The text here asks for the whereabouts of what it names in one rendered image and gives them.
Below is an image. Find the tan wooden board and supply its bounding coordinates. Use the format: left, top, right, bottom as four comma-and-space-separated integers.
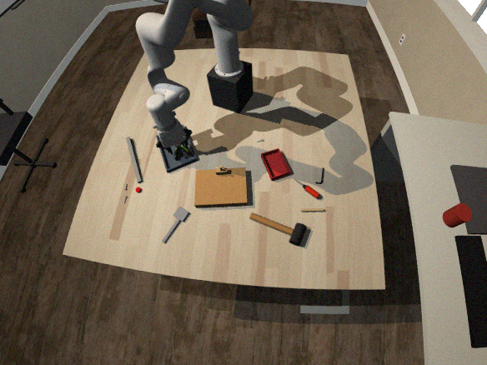
194, 167, 248, 208

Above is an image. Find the grey flat bar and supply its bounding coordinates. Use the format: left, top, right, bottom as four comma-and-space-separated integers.
126, 137, 142, 183

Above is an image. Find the red-handled screwdriver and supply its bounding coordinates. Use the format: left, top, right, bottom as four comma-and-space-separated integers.
294, 178, 320, 198

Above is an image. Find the black rubber mallet with wooden handle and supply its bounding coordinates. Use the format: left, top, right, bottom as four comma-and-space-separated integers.
249, 212, 307, 246

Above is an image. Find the red rectangular tray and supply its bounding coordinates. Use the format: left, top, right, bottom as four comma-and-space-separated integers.
261, 148, 290, 181

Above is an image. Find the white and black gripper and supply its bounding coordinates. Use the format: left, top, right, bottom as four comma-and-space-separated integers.
156, 118, 192, 154

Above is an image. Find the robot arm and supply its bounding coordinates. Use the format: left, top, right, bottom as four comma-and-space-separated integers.
136, 0, 254, 132

